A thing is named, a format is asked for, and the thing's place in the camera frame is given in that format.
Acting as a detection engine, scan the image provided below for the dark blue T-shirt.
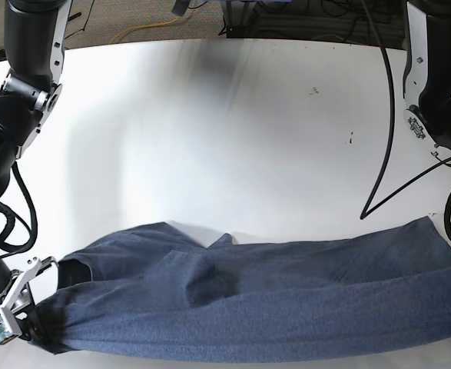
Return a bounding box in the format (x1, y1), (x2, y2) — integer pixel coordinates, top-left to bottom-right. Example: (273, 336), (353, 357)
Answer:
(33, 218), (451, 363)

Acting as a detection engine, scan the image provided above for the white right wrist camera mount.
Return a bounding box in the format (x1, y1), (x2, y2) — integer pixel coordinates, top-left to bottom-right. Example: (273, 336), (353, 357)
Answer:
(0, 257), (58, 345)

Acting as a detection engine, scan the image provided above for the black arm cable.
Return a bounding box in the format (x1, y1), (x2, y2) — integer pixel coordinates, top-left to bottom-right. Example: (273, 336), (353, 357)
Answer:
(359, 0), (451, 254)
(0, 161), (38, 258)

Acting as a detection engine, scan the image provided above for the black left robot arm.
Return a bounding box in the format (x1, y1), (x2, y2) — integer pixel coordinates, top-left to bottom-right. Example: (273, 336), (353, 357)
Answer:
(403, 1), (451, 151)

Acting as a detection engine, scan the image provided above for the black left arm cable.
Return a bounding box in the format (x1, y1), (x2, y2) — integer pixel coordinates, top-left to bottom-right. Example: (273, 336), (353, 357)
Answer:
(359, 0), (451, 254)

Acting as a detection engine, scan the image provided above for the yellow cable on floor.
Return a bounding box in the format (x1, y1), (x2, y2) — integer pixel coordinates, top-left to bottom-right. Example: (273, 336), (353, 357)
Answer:
(111, 14), (178, 45)

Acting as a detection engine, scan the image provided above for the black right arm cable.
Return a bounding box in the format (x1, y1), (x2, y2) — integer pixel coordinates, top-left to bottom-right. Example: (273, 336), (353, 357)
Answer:
(0, 161), (38, 258)

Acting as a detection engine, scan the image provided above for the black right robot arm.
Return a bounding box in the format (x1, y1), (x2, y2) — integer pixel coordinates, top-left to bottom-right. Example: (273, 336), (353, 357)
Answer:
(0, 1), (72, 345)

